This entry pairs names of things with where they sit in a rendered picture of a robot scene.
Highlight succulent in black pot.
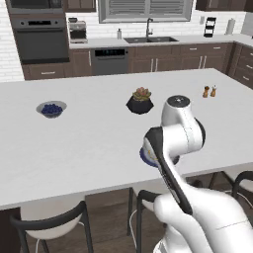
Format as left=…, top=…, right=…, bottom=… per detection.
left=125, top=86, right=155, bottom=116

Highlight blue plate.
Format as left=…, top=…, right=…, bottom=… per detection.
left=138, top=146, right=181, bottom=169

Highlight grey dishwasher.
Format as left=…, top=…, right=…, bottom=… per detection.
left=91, top=47, right=129, bottom=77

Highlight black and white chair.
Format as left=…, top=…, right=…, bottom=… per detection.
left=126, top=179, right=205, bottom=253
left=209, top=169, right=253, bottom=229
left=9, top=200, right=95, bottom=253

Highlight blueberries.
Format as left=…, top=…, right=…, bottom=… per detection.
left=41, top=103, right=63, bottom=116

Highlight brown lower cupboards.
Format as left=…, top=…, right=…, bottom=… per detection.
left=226, top=42, right=253, bottom=90
left=126, top=42, right=235, bottom=75
left=21, top=48, right=94, bottom=81

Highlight grey bowl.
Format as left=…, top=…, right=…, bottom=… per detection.
left=36, top=100, right=68, bottom=120

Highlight dark sink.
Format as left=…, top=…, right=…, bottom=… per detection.
left=124, top=36, right=180, bottom=44

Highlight dark tap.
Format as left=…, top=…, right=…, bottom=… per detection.
left=145, top=17, right=155, bottom=40

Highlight silver coffee machine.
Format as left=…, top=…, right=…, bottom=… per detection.
left=67, top=17, right=89, bottom=44

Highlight window with grey blinds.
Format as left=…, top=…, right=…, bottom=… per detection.
left=98, top=0, right=195, bottom=24

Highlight white paper towel roll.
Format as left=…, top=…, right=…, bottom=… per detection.
left=224, top=17, right=237, bottom=37

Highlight grey microwave oven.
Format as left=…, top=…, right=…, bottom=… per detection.
left=4, top=0, right=66, bottom=16

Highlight grey wall oven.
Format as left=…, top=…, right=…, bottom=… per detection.
left=9, top=13, right=71, bottom=65

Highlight black wire rack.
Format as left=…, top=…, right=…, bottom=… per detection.
left=203, top=16, right=217, bottom=39

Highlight dark brown wall cupboards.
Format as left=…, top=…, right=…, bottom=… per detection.
left=195, top=0, right=253, bottom=14
left=63, top=0, right=98, bottom=14

